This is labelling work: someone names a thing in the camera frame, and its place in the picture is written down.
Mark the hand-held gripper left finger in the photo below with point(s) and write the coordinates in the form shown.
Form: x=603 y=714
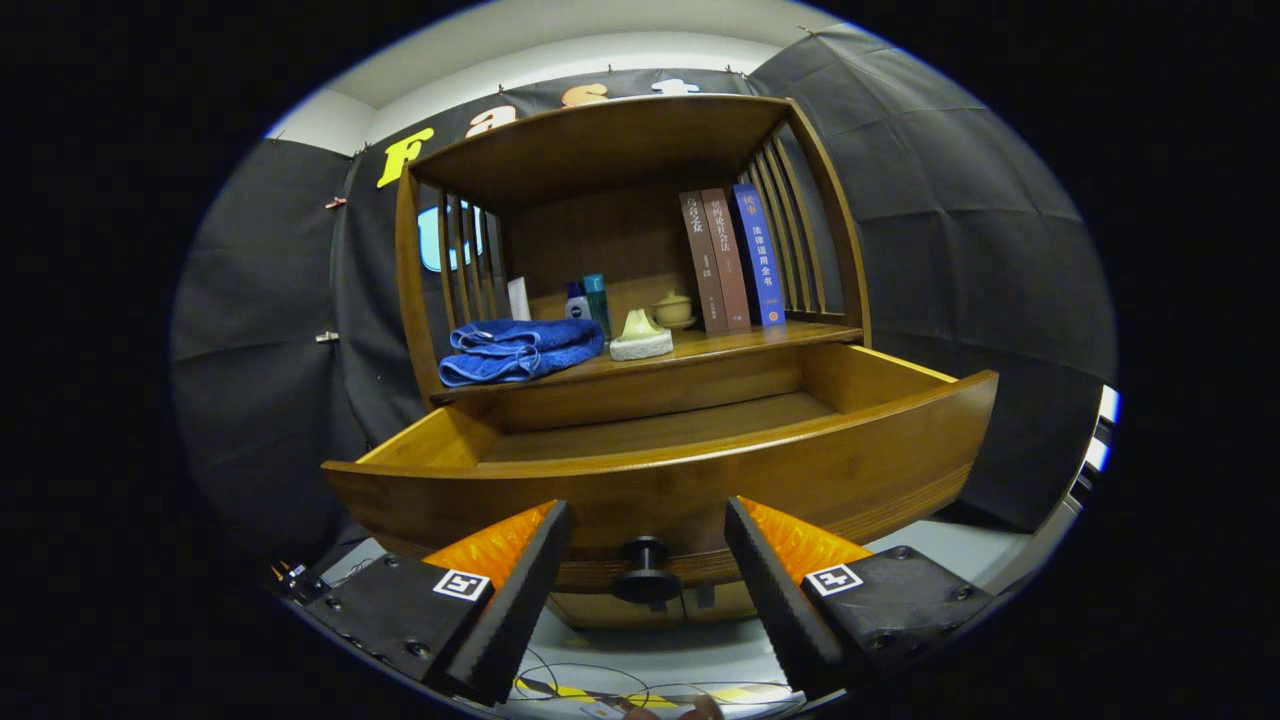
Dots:
x=510 y=610

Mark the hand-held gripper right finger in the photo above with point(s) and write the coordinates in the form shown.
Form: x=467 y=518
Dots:
x=780 y=610

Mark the black drawer knob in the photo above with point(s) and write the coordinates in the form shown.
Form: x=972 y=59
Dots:
x=645 y=575

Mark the wooden drawer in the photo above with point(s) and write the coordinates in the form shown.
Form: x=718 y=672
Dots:
x=700 y=490

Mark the wooden countertop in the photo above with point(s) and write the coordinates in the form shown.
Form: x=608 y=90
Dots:
x=740 y=343

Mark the wooden cabinet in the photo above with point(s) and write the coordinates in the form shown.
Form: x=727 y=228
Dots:
x=600 y=150

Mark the yellow floor tape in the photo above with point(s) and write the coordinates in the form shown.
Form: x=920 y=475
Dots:
x=560 y=692

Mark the blue folded towel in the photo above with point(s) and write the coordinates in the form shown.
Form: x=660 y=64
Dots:
x=520 y=350

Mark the white tube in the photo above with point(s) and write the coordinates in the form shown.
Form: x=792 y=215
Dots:
x=518 y=298

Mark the white blue lotion bottle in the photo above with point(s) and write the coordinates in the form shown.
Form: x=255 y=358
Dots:
x=577 y=305

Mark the beige lidded tea cup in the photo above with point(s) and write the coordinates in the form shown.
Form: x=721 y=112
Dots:
x=673 y=310

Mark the teal clear bottle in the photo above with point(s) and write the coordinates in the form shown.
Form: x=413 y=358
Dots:
x=597 y=300

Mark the dark brown book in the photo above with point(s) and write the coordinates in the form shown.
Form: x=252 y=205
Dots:
x=703 y=265

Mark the reddish brown book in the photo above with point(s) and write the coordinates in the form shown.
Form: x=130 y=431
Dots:
x=727 y=260

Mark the blue book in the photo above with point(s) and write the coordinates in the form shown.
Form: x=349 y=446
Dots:
x=760 y=255

